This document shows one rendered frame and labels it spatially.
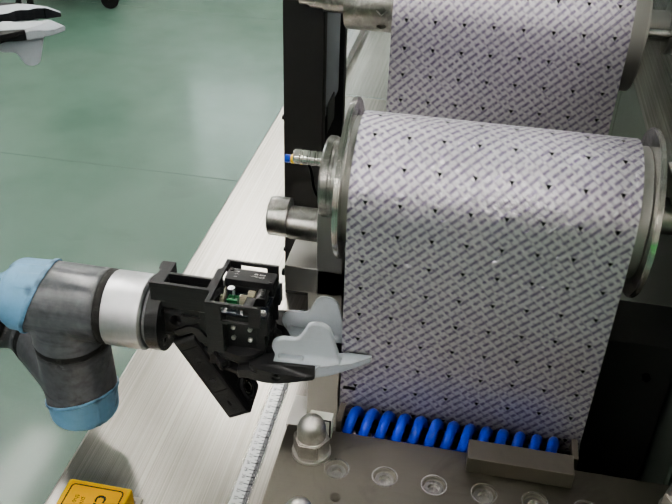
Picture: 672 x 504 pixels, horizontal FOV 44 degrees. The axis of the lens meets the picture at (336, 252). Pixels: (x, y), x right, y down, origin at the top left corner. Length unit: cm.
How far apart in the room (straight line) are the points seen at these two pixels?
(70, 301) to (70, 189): 254
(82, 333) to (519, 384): 42
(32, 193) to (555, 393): 277
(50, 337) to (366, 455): 32
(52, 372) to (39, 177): 262
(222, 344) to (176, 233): 224
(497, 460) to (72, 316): 42
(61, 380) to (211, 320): 19
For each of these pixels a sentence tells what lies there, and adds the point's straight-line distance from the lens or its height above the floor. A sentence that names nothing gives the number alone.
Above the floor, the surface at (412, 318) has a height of 115.
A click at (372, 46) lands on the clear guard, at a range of 176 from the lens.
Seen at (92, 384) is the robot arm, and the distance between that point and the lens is 90.
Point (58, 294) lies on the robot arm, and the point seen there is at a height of 114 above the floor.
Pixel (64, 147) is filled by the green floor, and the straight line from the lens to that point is 369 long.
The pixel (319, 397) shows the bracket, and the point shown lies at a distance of 96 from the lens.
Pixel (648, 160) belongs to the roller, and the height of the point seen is 131.
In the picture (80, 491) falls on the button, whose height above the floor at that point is 92.
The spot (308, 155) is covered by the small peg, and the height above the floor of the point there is 127.
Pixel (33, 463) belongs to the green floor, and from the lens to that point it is 227.
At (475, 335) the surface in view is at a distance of 77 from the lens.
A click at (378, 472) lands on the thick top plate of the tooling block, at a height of 103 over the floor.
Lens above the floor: 162
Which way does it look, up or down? 34 degrees down
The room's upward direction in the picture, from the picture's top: 2 degrees clockwise
